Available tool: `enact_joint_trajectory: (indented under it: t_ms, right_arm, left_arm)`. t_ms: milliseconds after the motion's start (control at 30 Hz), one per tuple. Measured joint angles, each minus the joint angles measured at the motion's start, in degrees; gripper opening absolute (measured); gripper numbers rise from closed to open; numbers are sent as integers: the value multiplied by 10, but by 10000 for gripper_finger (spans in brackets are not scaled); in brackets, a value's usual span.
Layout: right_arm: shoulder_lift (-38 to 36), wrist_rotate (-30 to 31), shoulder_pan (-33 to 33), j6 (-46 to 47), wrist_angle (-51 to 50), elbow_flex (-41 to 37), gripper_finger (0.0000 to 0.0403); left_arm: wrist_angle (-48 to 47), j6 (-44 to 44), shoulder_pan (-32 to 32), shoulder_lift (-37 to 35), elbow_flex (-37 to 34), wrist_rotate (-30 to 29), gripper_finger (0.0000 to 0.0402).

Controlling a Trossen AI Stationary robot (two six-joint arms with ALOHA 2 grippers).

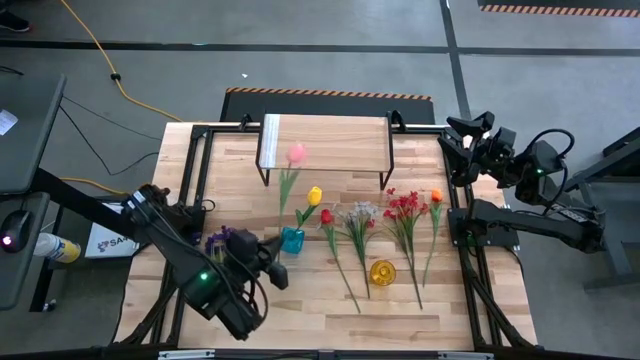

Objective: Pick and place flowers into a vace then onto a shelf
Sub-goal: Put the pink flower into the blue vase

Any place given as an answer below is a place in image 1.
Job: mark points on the white artificial flower bunch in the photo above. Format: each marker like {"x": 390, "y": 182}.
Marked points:
{"x": 360, "y": 215}

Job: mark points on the pink artificial tulip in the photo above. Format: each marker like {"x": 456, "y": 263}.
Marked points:
{"x": 296, "y": 153}

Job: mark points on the blue cut glass vase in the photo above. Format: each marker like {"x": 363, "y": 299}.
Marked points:
{"x": 293, "y": 241}

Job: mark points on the grey metal cart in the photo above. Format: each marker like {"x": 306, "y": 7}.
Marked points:
{"x": 617, "y": 262}

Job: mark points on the wooden shelf with black legs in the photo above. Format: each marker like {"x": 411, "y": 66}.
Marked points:
{"x": 340, "y": 142}

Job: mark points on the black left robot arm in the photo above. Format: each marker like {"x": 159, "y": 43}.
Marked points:
{"x": 165, "y": 235}

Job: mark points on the purple artificial flower bunch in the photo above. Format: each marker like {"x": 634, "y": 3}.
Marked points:
{"x": 216, "y": 240}

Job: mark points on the white paper note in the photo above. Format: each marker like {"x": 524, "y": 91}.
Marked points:
{"x": 7, "y": 122}

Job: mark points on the black desk frame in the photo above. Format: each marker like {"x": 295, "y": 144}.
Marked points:
{"x": 75, "y": 200}

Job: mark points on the black mat with striped edge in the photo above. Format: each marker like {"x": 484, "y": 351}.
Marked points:
{"x": 325, "y": 107}
{"x": 560, "y": 6}

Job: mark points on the yellow artificial tulip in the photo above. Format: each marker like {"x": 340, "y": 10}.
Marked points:
{"x": 314, "y": 196}

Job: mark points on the black aluminium table frame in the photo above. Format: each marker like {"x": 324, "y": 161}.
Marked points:
{"x": 198, "y": 132}

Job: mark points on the person's foot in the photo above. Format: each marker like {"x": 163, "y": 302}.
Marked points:
{"x": 12, "y": 22}

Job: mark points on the silver metal bracket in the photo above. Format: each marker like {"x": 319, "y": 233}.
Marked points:
{"x": 465, "y": 356}
{"x": 185, "y": 355}

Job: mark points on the white printed box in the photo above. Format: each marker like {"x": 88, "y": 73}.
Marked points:
{"x": 107, "y": 245}

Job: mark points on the red artificial tulip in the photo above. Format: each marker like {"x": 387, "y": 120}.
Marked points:
{"x": 326, "y": 216}

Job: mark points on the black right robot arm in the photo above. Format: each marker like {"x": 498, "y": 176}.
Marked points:
{"x": 530, "y": 222}

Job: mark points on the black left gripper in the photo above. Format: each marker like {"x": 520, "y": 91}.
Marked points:
{"x": 247, "y": 252}

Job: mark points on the black computer mouse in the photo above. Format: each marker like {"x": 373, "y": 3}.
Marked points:
{"x": 20, "y": 227}

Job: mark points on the yellow cut glass vase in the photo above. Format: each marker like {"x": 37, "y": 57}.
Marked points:
{"x": 383, "y": 273}

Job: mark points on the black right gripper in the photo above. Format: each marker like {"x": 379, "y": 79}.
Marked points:
{"x": 495, "y": 152}

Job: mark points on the red artificial flower bunch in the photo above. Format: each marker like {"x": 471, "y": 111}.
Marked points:
{"x": 404, "y": 204}

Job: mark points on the grey mouse tray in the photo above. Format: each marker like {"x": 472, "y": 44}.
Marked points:
{"x": 25, "y": 280}

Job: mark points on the white and yellow bottle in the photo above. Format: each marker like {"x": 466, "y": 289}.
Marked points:
{"x": 55, "y": 247}

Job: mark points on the grey desk top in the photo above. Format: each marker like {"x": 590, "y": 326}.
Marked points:
{"x": 30, "y": 150}

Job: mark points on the orange artificial tulip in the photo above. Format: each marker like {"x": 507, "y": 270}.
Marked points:
{"x": 437, "y": 195}

